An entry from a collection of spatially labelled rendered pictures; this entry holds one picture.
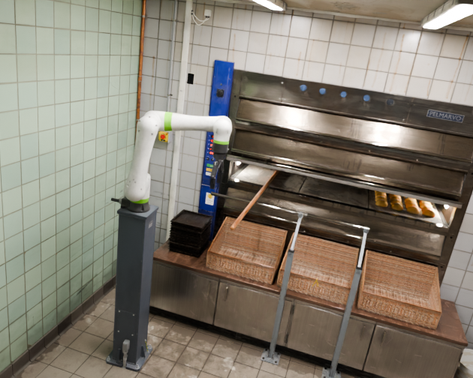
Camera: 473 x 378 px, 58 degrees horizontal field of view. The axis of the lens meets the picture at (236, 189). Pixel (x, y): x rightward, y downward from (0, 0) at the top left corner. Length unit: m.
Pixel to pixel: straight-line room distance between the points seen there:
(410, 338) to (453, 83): 1.83
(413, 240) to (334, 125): 1.11
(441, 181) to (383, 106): 0.71
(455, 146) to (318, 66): 1.16
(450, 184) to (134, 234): 2.32
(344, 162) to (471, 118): 0.92
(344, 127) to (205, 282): 1.63
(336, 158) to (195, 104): 1.24
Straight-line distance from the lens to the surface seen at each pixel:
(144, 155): 2.54
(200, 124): 2.62
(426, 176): 3.53
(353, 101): 3.42
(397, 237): 3.67
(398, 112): 3.43
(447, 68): 3.43
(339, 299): 3.36
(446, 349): 3.52
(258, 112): 3.51
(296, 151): 3.50
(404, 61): 3.39
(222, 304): 3.55
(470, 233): 3.72
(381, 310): 3.39
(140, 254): 2.91
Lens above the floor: 2.33
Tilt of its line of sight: 19 degrees down
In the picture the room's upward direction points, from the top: 8 degrees clockwise
